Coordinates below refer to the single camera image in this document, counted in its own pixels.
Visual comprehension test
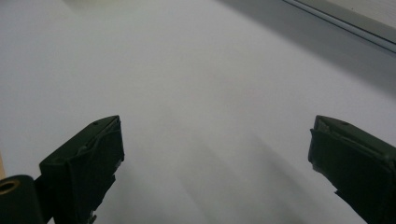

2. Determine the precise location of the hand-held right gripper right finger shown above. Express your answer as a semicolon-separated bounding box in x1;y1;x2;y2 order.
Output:
307;115;396;224

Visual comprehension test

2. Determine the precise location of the white wire dish rack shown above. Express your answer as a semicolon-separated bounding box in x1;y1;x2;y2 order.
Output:
281;0;396;54

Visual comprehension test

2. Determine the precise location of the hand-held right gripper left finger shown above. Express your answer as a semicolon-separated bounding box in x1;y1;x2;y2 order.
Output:
39;115;125;224

